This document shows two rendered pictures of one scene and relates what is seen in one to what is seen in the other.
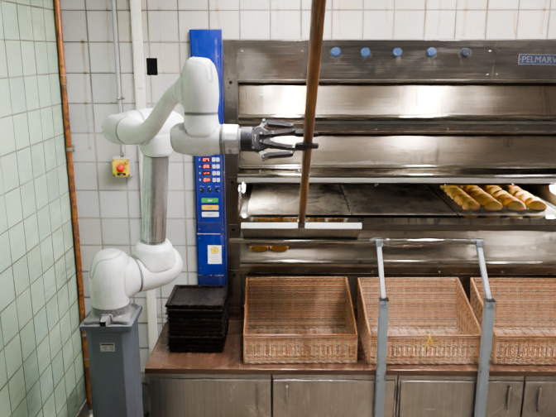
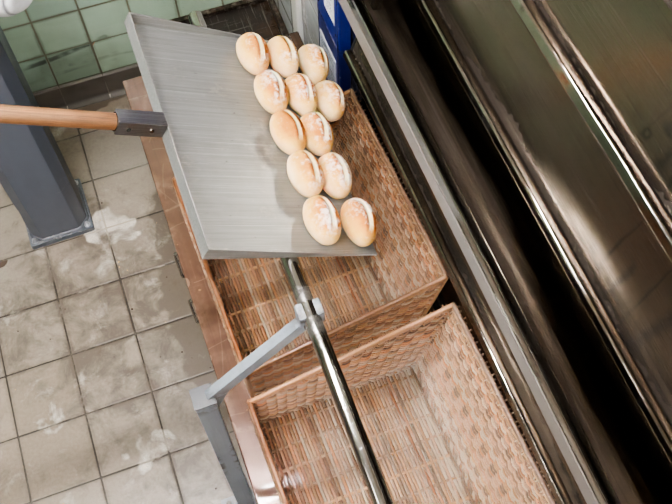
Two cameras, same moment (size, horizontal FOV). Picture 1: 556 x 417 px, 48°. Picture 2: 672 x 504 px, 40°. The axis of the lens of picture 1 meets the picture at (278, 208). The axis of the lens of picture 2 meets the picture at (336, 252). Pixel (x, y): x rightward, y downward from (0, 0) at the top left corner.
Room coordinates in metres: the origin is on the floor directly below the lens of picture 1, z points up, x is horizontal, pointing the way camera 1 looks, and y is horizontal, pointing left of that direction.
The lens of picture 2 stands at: (2.72, -1.14, 2.58)
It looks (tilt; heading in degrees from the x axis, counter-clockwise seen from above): 61 degrees down; 71
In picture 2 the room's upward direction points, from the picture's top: 2 degrees counter-clockwise
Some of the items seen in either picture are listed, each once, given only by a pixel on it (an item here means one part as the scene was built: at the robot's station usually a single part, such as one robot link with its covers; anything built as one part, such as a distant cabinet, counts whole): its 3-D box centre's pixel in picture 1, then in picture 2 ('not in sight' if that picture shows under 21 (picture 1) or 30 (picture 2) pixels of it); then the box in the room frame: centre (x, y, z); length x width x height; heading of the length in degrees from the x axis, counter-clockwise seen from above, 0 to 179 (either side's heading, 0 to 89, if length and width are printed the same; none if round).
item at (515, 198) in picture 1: (490, 194); not in sight; (3.69, -1.28, 1.21); 0.61 x 0.48 x 0.06; 179
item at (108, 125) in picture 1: (120, 128); not in sight; (2.35, 0.59, 1.77); 0.18 x 0.14 x 0.13; 40
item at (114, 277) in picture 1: (111, 276); not in sight; (2.39, 0.67, 1.17); 0.18 x 0.16 x 0.22; 130
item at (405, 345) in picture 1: (415, 318); (399, 481); (2.99, -0.71, 0.72); 0.56 x 0.49 x 0.28; 90
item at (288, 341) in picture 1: (298, 317); (302, 240); (3.00, -0.10, 0.72); 0.56 x 0.49 x 0.28; 91
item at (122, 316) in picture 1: (110, 311); not in sight; (2.37, 0.68, 1.03); 0.22 x 0.18 x 0.06; 0
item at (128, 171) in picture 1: (122, 166); not in sight; (3.24, 0.81, 1.46); 0.10 x 0.07 x 0.10; 89
